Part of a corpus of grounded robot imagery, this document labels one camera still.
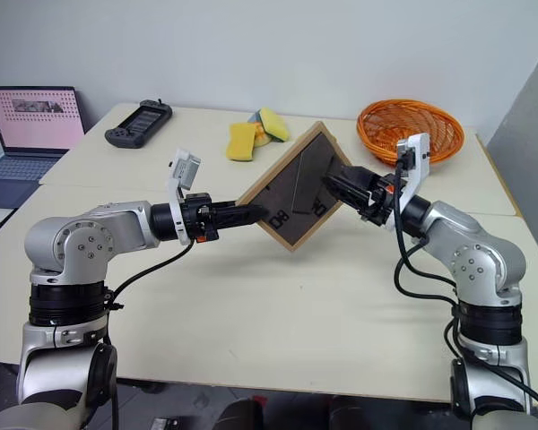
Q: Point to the yellow sponge with green pad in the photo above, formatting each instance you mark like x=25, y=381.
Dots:
x=274, y=123

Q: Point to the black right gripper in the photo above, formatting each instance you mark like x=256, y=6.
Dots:
x=379, y=201

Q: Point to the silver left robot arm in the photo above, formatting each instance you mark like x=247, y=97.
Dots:
x=85, y=233

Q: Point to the wooden picture frame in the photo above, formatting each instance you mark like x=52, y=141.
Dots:
x=287, y=197

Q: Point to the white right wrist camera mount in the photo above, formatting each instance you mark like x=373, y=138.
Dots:
x=419, y=145

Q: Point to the orange woven basket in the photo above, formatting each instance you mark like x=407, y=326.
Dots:
x=385, y=130

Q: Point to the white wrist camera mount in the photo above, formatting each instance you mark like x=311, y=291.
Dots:
x=419, y=145
x=184, y=172

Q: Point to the dark rounded shape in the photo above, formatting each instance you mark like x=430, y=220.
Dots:
x=240, y=414

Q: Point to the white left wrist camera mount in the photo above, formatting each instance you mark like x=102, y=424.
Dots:
x=184, y=172

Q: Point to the black handheld controller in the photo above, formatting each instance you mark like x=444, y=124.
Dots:
x=139, y=123

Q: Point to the open laptop with pink screen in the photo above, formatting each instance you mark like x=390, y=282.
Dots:
x=31, y=121

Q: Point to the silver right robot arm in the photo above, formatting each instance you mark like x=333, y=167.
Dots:
x=471, y=251

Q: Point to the blue sponge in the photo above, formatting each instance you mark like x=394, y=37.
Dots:
x=254, y=117

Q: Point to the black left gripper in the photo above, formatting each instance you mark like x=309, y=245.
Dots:
x=200, y=218

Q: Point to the orange sponge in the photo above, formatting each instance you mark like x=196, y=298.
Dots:
x=262, y=136

